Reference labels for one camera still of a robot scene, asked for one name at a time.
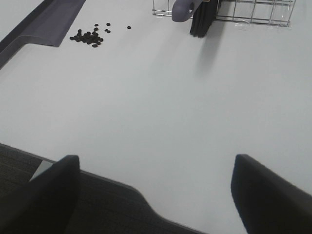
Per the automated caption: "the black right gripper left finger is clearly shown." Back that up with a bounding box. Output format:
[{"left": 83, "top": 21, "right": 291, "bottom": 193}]
[{"left": 0, "top": 155, "right": 80, "bottom": 234}]

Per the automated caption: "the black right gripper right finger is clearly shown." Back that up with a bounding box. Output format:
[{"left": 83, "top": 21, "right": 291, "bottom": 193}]
[{"left": 231, "top": 155, "right": 312, "bottom": 234}]

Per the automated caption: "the pile of coffee beans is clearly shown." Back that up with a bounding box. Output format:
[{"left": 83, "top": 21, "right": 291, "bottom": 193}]
[{"left": 69, "top": 23, "right": 104, "bottom": 48}]

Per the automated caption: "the purple plastic dustpan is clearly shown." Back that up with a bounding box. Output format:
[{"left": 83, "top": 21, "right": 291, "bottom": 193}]
[{"left": 0, "top": 0, "right": 85, "bottom": 67}]

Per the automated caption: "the chrome wire dish rack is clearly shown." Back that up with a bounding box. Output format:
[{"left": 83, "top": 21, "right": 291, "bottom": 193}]
[{"left": 152, "top": 0, "right": 296, "bottom": 27}]

